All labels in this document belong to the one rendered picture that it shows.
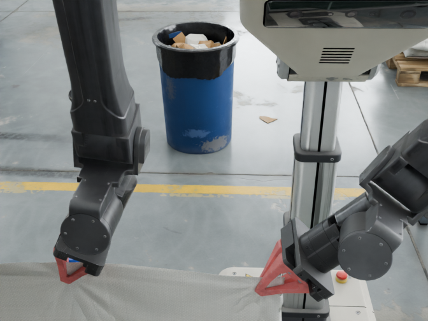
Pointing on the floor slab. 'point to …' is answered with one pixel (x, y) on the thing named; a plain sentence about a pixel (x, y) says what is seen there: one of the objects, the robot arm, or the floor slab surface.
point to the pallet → (408, 70)
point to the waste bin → (197, 86)
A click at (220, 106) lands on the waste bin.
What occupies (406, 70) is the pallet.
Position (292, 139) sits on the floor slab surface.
